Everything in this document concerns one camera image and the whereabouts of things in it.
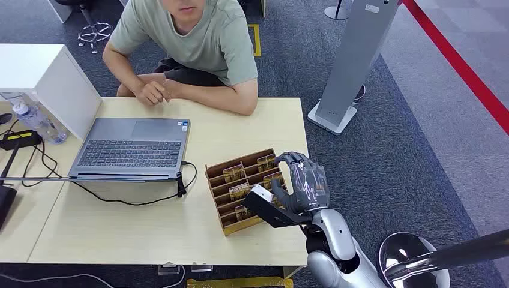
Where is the person's left hand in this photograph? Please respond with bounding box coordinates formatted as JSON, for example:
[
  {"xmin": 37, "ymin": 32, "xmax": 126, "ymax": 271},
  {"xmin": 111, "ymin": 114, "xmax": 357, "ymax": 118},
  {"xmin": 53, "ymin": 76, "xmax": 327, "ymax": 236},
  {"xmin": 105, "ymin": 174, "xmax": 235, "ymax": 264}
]
[{"xmin": 163, "ymin": 79, "xmax": 186, "ymax": 100}]

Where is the person's right hand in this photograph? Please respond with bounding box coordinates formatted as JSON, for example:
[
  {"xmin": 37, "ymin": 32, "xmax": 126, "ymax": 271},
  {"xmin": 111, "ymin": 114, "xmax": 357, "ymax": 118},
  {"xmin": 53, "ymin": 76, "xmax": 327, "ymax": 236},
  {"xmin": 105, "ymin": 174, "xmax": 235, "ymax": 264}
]
[{"xmin": 134, "ymin": 80, "xmax": 172, "ymax": 107}]

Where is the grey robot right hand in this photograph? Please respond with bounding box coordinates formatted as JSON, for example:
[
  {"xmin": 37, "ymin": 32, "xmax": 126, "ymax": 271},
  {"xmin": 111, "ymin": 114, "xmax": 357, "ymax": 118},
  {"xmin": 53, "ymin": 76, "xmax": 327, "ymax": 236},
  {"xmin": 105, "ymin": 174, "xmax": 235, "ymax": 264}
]
[{"xmin": 271, "ymin": 151, "xmax": 331, "ymax": 215}]

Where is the gold hotel key card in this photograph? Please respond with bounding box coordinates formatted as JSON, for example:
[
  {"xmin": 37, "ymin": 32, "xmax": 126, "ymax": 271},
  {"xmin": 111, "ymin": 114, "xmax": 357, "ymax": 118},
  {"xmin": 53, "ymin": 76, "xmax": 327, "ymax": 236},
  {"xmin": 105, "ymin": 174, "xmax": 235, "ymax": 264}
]
[
  {"xmin": 222, "ymin": 164, "xmax": 245, "ymax": 183},
  {"xmin": 234, "ymin": 205, "xmax": 255, "ymax": 222},
  {"xmin": 228, "ymin": 182, "xmax": 251, "ymax": 202},
  {"xmin": 262, "ymin": 172, "xmax": 285, "ymax": 190},
  {"xmin": 256, "ymin": 155, "xmax": 277, "ymax": 172}
]

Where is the person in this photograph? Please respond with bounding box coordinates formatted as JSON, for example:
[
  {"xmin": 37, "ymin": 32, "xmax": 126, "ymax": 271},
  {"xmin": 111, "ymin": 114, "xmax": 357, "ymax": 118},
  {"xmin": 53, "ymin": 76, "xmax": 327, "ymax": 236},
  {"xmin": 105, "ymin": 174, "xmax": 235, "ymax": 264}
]
[{"xmin": 102, "ymin": 0, "xmax": 259, "ymax": 116}]

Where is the brown wooden card holder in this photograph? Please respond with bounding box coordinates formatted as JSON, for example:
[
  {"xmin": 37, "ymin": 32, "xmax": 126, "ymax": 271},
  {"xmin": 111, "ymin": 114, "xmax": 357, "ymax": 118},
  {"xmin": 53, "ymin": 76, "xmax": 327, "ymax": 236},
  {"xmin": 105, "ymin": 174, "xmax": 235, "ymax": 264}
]
[{"xmin": 205, "ymin": 148, "xmax": 289, "ymax": 237}]

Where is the grey laptop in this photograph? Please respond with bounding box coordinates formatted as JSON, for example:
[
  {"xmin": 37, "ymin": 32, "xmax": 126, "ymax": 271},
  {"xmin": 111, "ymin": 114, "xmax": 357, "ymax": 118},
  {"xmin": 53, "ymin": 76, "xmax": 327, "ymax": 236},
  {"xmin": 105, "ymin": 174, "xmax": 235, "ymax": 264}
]
[{"xmin": 67, "ymin": 117, "xmax": 191, "ymax": 183}]

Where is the chrome office chair base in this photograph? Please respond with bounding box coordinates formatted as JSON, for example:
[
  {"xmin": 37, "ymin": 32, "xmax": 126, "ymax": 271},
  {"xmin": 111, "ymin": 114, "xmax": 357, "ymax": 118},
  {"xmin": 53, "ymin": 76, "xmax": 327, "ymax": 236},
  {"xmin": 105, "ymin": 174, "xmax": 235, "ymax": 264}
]
[{"xmin": 77, "ymin": 4, "xmax": 113, "ymax": 55}]

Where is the white box cabinet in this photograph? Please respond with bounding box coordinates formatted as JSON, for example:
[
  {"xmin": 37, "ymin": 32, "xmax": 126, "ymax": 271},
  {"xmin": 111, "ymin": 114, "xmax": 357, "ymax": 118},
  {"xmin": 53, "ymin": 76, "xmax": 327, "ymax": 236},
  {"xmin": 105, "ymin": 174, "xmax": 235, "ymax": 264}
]
[{"xmin": 0, "ymin": 43, "xmax": 103, "ymax": 141}]

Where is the clear plastic water bottle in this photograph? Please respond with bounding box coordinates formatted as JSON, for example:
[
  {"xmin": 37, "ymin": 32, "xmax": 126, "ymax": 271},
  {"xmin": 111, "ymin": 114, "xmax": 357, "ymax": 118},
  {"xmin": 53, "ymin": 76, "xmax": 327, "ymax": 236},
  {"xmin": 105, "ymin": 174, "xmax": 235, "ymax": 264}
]
[{"xmin": 11, "ymin": 102, "xmax": 68, "ymax": 145}]

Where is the yellow tape strip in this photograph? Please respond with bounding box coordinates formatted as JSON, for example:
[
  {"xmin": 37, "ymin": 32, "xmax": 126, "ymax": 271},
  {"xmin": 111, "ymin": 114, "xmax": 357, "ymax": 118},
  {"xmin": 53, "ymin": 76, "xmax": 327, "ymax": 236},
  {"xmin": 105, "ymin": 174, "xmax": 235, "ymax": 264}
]
[{"xmin": 186, "ymin": 277, "xmax": 294, "ymax": 288}]

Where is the chrome stanchion with pole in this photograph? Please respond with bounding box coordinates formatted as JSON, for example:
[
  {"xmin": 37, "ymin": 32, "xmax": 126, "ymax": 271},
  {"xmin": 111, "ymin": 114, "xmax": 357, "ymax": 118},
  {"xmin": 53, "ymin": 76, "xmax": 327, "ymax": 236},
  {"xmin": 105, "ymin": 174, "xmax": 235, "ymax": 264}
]
[{"xmin": 378, "ymin": 229, "xmax": 509, "ymax": 288}]

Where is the grey kiosk stand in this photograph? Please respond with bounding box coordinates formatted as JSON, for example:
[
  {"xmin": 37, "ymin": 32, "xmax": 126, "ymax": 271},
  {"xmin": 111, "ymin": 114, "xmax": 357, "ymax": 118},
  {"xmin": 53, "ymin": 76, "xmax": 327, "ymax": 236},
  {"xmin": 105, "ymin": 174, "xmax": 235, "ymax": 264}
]
[{"xmin": 307, "ymin": 0, "xmax": 400, "ymax": 136}]

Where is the black device with yellow label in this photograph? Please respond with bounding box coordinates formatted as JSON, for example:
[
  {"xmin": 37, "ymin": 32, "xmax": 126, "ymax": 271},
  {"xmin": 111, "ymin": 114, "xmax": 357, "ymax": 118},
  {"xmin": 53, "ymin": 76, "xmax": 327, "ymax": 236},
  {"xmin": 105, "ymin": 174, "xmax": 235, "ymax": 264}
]
[{"xmin": 0, "ymin": 130, "xmax": 42, "ymax": 151}]

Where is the thin metal rod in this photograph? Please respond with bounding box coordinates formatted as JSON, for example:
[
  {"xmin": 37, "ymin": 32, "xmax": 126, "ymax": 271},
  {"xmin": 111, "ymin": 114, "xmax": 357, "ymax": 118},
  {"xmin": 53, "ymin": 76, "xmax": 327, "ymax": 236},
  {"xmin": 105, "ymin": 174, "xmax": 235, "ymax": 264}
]
[{"xmin": 0, "ymin": 176, "xmax": 73, "ymax": 182}]

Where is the round stanchion base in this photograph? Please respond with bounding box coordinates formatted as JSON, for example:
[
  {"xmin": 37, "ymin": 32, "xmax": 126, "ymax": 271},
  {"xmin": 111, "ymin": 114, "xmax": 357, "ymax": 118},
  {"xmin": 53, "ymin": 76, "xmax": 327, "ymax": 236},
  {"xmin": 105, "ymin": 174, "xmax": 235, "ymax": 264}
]
[{"xmin": 324, "ymin": 0, "xmax": 354, "ymax": 21}]

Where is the black stand with pole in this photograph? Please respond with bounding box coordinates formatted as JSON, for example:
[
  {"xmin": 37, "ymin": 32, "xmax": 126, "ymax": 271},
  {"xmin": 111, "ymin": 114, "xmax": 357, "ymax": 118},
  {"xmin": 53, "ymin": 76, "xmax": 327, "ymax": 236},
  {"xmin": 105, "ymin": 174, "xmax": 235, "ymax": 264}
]
[{"xmin": 0, "ymin": 143, "xmax": 22, "ymax": 230}]

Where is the red barrier belt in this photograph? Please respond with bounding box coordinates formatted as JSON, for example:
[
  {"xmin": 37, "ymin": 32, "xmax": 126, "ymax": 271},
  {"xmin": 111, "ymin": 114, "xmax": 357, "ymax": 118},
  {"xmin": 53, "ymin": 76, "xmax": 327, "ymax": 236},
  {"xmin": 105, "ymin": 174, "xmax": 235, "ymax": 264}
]
[{"xmin": 400, "ymin": 0, "xmax": 509, "ymax": 136}]

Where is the pale wrist camera, black bracket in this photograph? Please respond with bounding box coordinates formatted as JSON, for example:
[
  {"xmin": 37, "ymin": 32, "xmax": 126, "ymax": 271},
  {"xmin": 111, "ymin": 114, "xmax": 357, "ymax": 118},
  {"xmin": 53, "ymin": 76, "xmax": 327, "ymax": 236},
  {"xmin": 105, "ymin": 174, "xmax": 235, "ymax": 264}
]
[{"xmin": 242, "ymin": 184, "xmax": 313, "ymax": 229}]

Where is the black laptop cable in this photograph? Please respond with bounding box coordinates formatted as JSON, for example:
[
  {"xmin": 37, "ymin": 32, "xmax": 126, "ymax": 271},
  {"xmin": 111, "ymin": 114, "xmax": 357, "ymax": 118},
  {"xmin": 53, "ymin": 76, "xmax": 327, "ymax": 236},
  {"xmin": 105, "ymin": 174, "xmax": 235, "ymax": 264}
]
[{"xmin": 71, "ymin": 160, "xmax": 198, "ymax": 207}]

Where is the black tangled cable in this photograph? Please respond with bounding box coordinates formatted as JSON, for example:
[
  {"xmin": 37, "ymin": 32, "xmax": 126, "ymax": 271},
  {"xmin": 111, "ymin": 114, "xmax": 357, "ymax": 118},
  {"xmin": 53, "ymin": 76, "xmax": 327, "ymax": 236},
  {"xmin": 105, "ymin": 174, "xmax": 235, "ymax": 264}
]
[{"xmin": 20, "ymin": 139, "xmax": 61, "ymax": 188}]

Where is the white cable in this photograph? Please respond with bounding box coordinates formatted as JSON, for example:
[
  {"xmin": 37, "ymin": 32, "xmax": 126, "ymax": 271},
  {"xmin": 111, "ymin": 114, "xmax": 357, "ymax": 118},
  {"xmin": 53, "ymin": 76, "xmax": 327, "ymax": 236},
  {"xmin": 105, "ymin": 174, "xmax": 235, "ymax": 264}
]
[{"xmin": 0, "ymin": 265, "xmax": 187, "ymax": 288}]

